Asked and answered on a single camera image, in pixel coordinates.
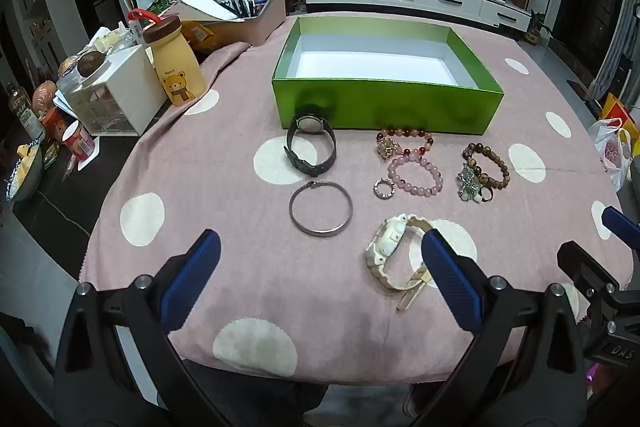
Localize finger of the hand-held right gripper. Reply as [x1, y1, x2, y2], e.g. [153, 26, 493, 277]
[601, 205, 640, 253]
[557, 242, 626, 294]

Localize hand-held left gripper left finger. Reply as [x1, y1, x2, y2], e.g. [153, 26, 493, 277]
[54, 229, 236, 427]

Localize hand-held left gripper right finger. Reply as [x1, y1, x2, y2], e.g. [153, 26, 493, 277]
[421, 228, 587, 427]

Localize white wristwatch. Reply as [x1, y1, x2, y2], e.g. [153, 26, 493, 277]
[364, 213, 436, 313]

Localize brown bead bracelet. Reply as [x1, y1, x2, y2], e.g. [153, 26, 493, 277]
[456, 142, 512, 204]

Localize pink bead bracelet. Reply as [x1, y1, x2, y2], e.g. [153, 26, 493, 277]
[387, 155, 444, 198]

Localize silver bangle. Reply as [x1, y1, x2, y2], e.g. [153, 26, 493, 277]
[289, 181, 354, 237]

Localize green cardboard box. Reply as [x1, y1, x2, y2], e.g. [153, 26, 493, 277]
[271, 16, 505, 135]

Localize black wristwatch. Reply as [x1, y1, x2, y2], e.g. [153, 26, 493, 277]
[283, 114, 338, 178]

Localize white plastic bag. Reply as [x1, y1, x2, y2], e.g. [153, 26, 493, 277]
[589, 118, 633, 192]

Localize pink polka dot tablecloth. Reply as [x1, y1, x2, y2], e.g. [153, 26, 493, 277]
[79, 11, 633, 383]

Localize yellow red paper bag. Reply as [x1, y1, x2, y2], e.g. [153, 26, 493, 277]
[600, 92, 632, 130]

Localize red cup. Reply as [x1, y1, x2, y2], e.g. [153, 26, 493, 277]
[61, 121, 96, 160]

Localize bowl of food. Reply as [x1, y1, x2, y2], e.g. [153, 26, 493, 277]
[5, 142, 46, 202]

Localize small potted plant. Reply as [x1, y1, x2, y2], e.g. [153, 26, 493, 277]
[524, 9, 552, 45]

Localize white storage basket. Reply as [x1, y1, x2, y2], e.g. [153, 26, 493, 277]
[57, 44, 167, 136]

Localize yellow bear bottle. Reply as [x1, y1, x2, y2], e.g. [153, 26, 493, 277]
[127, 9, 207, 106]

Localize dark glass bottle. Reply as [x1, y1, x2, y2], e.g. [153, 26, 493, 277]
[7, 84, 46, 142]

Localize brown round fruit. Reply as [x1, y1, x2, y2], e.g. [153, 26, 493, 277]
[77, 51, 105, 76]

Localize orange snack packet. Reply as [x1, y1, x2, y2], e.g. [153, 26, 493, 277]
[180, 21, 221, 52]

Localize beige desk organizer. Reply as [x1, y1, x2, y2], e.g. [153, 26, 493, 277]
[170, 0, 287, 48]

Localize white papers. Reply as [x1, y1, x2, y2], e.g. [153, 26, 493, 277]
[162, 0, 246, 22]

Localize red orange bead bracelet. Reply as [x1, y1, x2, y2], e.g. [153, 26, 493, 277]
[376, 127, 435, 162]

